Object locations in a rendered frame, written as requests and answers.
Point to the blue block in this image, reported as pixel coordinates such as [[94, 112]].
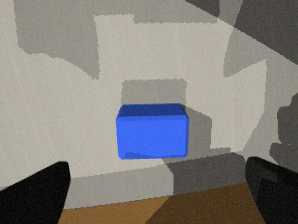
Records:
[[150, 131]]

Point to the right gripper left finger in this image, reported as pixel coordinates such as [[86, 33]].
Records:
[[37, 199]]

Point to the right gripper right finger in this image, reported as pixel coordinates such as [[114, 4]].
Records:
[[274, 189]]

